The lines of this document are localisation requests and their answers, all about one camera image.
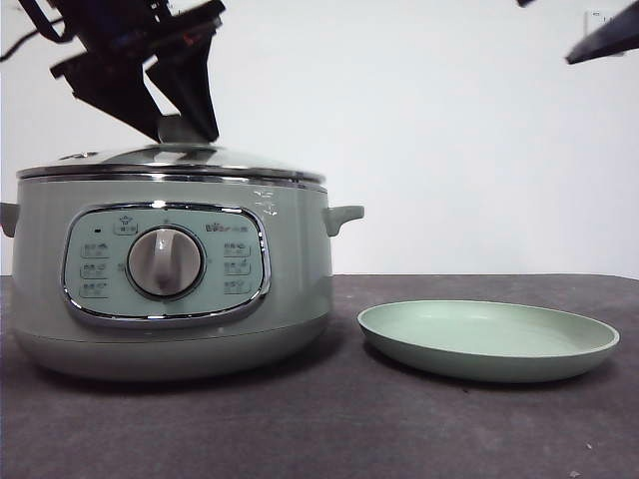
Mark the pale green electric steamer pot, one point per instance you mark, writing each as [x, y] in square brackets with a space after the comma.
[299, 279]

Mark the pale green round plate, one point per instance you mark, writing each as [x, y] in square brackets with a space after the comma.
[479, 334]

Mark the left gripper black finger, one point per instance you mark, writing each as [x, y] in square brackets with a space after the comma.
[120, 90]
[194, 85]

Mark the white wall socket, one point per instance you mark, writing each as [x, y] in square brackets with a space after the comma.
[596, 27]

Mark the glass lid with green knob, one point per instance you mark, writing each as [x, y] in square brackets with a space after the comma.
[199, 160]

